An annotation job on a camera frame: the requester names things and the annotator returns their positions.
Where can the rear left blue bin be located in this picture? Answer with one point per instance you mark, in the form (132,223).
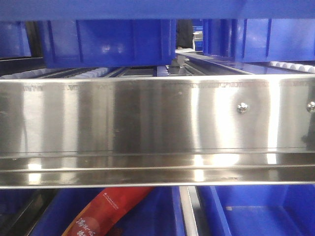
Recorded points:
(107,43)

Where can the rear right blue bin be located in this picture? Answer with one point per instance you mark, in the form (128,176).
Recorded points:
(259,40)

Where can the white roller track strip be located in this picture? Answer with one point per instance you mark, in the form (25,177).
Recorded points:
(293,66)

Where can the lower left blue bin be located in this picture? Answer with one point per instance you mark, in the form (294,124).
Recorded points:
(159,214)

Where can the lower steel divider rail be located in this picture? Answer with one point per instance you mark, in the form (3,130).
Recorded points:
(191,210)

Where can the large blue plastic bin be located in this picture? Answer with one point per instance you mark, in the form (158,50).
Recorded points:
(37,10)

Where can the lower right blue bin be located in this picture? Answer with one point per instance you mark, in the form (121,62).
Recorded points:
(259,210)

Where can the right rail screw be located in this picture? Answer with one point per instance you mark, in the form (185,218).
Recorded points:
(311,106)

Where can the red snack package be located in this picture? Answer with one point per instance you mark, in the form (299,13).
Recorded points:
(105,210)

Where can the rail screw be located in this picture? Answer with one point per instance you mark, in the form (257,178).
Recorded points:
(242,107)
(311,106)

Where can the left rail screw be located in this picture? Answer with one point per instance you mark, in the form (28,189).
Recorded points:
(242,107)

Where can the stainless steel shelf rail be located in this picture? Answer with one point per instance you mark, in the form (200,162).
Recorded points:
(157,131)

